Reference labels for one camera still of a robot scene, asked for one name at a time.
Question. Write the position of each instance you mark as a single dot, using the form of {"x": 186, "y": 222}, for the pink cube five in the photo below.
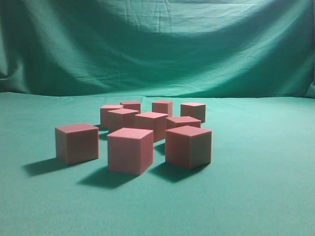
{"x": 152, "y": 121}

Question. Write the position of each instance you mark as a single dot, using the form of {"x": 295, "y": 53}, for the pink cube two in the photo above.
{"x": 163, "y": 106}

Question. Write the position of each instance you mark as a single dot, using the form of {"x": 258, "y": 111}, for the pink cube seven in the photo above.
{"x": 173, "y": 122}

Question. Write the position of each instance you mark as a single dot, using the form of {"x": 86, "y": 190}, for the pink cube three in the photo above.
{"x": 132, "y": 105}

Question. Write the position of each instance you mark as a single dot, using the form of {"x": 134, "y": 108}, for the pink cube four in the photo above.
{"x": 121, "y": 118}

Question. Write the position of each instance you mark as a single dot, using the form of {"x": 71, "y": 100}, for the pink cube one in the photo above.
{"x": 194, "y": 109}

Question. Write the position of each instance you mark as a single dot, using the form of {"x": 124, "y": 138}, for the pink cube eight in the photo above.
{"x": 130, "y": 150}

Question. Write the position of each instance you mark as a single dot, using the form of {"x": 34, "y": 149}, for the pink cube six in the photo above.
{"x": 188, "y": 147}

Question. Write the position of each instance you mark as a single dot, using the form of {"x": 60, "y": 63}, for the pink cube nine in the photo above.
{"x": 77, "y": 143}

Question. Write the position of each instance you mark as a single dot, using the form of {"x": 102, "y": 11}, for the pink cube ten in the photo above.
{"x": 103, "y": 113}

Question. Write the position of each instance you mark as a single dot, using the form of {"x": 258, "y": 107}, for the green cloth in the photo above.
{"x": 252, "y": 63}

